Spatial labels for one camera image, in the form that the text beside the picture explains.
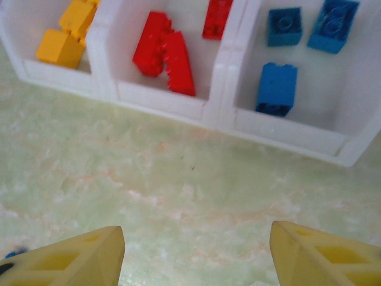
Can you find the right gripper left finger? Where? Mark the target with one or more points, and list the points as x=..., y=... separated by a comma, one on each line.
x=74, y=262

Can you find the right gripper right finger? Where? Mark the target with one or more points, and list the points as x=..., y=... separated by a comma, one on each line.
x=321, y=262

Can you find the blue lego brick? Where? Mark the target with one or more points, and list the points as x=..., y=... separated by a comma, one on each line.
x=276, y=89
x=12, y=254
x=333, y=25
x=284, y=26

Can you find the yellow lego brick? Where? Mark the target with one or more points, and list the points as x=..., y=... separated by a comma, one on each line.
x=78, y=15
x=59, y=49

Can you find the red lego brick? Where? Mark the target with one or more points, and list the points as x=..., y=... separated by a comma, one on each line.
x=151, y=44
x=217, y=19
x=183, y=68

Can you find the white plastic bin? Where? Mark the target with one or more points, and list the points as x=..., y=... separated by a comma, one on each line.
x=56, y=79
x=297, y=134
x=154, y=101

